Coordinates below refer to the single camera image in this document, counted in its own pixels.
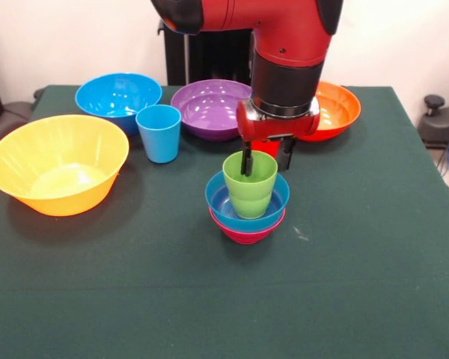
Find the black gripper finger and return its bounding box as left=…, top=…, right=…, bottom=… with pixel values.
left=267, top=134, right=297, bottom=172
left=240, top=140, right=255, bottom=177

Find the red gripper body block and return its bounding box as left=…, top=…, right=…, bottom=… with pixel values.
left=235, top=97, right=322, bottom=144

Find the green cup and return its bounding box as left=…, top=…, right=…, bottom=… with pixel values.
left=222, top=150, right=279, bottom=220

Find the small blue bowl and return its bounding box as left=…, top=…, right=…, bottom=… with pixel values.
left=204, top=170, right=290, bottom=233

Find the pink bowl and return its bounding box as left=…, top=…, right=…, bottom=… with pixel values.
left=208, top=209, right=287, bottom=245

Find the red cup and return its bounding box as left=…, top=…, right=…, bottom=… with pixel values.
left=251, top=138, right=281, bottom=160

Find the purple bowl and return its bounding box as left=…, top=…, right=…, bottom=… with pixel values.
left=170, top=79, right=254, bottom=142

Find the orange bowl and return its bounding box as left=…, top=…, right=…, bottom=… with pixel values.
left=297, top=81, right=362, bottom=143

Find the blue cup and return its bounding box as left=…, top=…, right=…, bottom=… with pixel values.
left=135, top=104, right=183, bottom=164

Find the dark green tablecloth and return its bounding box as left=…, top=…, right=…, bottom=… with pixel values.
left=0, top=85, right=449, bottom=359

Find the large blue bowl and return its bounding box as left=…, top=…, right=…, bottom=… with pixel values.
left=74, top=72, right=164, bottom=136

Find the large yellow bowl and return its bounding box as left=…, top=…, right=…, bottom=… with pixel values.
left=0, top=114, right=130, bottom=218

